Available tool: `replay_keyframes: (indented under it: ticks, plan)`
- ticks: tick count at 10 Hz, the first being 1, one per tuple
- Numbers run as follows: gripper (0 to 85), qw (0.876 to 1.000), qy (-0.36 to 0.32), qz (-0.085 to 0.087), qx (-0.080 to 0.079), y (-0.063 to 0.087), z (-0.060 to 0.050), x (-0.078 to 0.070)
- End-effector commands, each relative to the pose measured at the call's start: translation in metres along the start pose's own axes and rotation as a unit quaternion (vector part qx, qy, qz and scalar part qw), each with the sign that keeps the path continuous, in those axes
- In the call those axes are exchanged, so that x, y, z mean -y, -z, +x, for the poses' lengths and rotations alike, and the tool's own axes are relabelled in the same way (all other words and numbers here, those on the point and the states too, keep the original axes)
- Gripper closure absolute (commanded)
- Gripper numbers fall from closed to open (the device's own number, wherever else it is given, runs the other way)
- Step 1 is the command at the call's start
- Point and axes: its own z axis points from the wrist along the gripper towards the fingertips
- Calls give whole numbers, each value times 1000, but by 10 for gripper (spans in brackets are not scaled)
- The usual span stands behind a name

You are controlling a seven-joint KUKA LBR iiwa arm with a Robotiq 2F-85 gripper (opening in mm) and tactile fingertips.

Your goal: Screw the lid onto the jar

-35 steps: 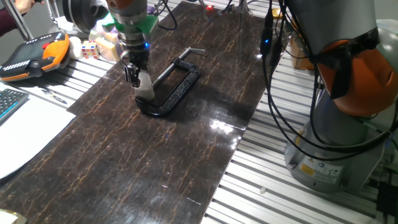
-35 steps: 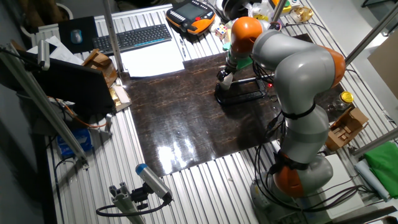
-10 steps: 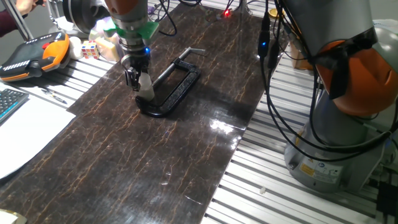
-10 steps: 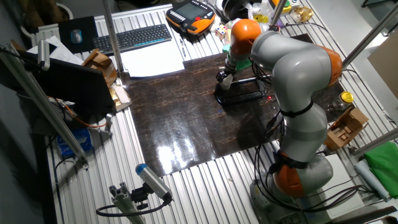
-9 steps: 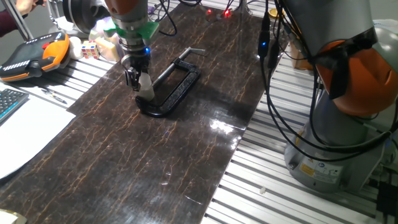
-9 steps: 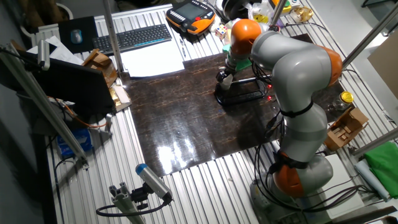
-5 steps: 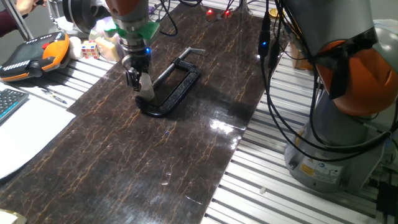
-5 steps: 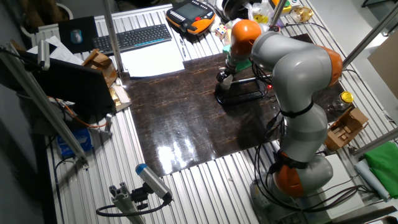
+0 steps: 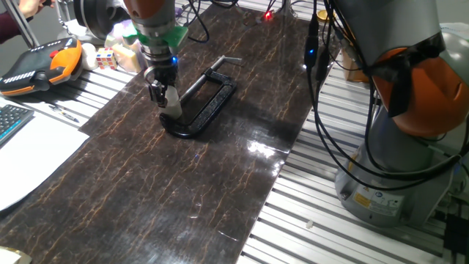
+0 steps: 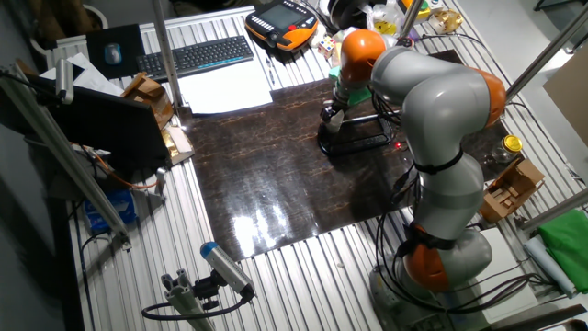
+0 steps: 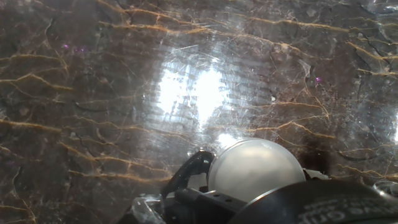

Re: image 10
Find loose white paper pile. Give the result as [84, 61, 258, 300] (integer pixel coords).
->
[39, 51, 126, 97]

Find orange black teach pendant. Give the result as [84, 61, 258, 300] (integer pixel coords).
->
[244, 0, 320, 52]

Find black metal C-clamp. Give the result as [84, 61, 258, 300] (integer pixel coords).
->
[316, 111, 397, 157]

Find black round spool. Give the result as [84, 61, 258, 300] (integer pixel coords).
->
[327, 0, 368, 31]

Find slim metal stand post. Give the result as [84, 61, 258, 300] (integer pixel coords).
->
[395, 0, 424, 48]

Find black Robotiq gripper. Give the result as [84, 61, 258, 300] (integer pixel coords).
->
[321, 98, 345, 125]

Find diagonal aluminium frame bar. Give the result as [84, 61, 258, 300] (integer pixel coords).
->
[503, 3, 588, 106]

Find small open brown cardboard box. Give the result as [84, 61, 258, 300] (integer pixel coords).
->
[119, 71, 175, 131]

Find white flat board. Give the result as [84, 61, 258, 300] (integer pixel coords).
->
[472, 226, 539, 325]

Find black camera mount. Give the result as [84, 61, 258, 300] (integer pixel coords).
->
[192, 269, 222, 311]

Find dark marble pattern mat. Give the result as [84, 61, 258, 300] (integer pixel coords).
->
[186, 49, 525, 262]

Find glass jar with yellow lid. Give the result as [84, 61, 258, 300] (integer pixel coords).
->
[490, 133, 525, 166]

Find orange cable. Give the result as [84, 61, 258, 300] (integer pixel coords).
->
[68, 141, 161, 191]

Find pale rolled sheet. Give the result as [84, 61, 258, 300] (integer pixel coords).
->
[523, 234, 578, 300]

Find brown cardboard panel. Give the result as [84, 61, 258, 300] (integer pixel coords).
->
[542, 45, 588, 148]

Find green printed camera mount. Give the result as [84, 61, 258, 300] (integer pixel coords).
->
[328, 66, 373, 108]

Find large white paper sheet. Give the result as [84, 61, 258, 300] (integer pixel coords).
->
[176, 58, 274, 116]

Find tall aluminium frame post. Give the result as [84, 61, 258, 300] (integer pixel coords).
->
[151, 0, 185, 110]

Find grey computer mouse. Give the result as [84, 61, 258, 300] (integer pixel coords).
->
[103, 42, 123, 66]

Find black camera cable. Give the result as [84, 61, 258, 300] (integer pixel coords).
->
[141, 287, 255, 322]

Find long slanted aluminium frame bar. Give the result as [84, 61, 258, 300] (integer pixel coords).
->
[0, 63, 133, 252]

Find gold foil box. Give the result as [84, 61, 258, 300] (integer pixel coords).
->
[159, 124, 196, 167]

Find black mouse pad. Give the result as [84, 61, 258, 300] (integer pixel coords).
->
[85, 23, 147, 81]

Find Rubik's cube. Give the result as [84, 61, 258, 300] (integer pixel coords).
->
[317, 35, 336, 60]

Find plain silver depth camera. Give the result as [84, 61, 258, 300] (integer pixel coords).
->
[54, 58, 75, 106]

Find cardboard box with inserts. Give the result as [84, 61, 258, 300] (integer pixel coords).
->
[477, 157, 547, 225]

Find silver camera with blue cap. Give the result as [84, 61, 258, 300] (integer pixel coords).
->
[199, 241, 256, 298]

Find short aluminium profile stub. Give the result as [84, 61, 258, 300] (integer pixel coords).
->
[160, 268, 216, 331]

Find yellow green button box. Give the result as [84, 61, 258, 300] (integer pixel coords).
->
[397, 0, 434, 21]

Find clear plastic bag yellow contents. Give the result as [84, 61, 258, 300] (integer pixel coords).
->
[365, 2, 405, 41]

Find yellow sponge block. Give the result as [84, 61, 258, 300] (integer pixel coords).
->
[330, 41, 345, 68]

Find blue tissue pack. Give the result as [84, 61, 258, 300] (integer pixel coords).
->
[83, 188, 139, 234]

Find black computer keyboard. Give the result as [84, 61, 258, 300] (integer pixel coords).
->
[135, 35, 255, 84]

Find black laptop screen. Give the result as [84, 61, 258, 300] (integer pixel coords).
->
[25, 73, 172, 172]

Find green cloth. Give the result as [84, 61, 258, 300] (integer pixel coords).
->
[537, 208, 588, 295]

